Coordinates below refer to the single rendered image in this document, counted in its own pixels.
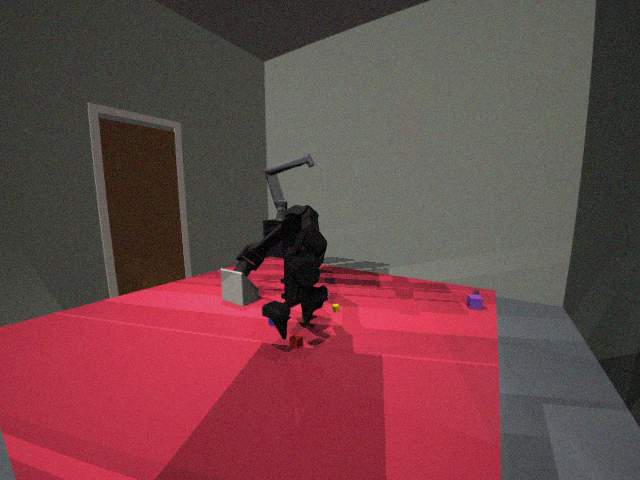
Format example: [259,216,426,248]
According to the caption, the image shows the small purple cube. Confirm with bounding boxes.
[467,295,483,310]

